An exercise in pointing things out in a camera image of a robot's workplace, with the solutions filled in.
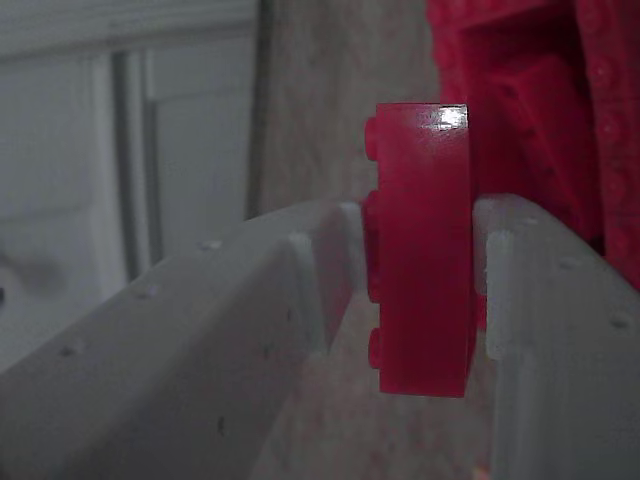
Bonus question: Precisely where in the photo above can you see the red Lego brick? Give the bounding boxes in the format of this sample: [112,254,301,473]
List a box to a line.
[362,102,489,400]

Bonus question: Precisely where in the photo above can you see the large pink lego block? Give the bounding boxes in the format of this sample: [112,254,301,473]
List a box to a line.
[424,0,640,292]

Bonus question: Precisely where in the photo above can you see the white panelled cabinet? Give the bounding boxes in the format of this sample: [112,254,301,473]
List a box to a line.
[0,0,264,321]

